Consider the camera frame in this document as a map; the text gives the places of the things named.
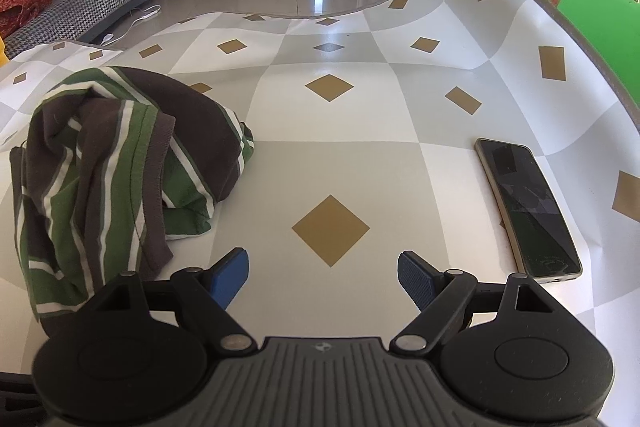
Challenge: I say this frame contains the white power strip with cable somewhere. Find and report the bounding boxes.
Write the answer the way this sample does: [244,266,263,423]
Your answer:
[100,4,163,45]

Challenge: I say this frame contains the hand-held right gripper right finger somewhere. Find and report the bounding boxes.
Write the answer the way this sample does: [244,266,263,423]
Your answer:
[390,250,563,355]

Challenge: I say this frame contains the black smartphone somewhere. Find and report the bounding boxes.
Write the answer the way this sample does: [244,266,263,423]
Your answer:
[474,137,584,284]

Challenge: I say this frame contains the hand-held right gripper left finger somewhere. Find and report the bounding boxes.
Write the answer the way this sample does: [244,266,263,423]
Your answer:
[87,248,260,355]

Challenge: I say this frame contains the houndstooth sofa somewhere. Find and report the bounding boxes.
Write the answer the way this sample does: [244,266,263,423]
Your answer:
[2,0,152,60]

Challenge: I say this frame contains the green brown striped shirt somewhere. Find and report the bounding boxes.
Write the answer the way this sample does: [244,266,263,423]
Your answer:
[10,66,256,338]

